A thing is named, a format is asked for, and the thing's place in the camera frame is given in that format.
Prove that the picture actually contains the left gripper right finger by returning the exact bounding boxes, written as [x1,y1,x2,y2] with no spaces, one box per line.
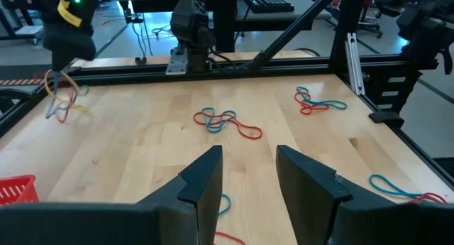
[276,144,454,245]

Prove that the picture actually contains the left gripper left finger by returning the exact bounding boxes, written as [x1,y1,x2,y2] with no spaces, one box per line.
[0,145,223,245]

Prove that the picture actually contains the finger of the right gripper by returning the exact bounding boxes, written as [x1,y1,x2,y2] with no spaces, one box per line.
[43,23,97,72]

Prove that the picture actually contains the rubber bands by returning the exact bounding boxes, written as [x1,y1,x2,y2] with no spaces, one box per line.
[45,72,89,120]

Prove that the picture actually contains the black hazard-striped floor mat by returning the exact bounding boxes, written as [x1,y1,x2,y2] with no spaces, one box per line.
[0,65,50,87]

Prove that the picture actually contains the red plastic basket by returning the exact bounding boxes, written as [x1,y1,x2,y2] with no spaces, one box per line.
[0,174,40,207]

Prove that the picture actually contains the black table edge clamp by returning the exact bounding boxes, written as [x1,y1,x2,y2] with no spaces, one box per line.
[368,111,405,129]

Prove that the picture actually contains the black labelled equipment box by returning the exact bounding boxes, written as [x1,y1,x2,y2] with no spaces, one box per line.
[371,69,423,114]

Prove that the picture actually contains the office chair base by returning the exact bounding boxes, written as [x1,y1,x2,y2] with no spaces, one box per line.
[358,0,384,39]

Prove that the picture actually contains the black keyboard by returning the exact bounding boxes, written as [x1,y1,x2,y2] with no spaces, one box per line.
[243,0,295,13]

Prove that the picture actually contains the silver aluminium bracket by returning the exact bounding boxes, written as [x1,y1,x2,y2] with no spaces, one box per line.
[345,32,366,97]

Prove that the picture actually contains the black aluminium rig frame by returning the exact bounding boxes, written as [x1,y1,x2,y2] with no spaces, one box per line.
[0,0,454,189]

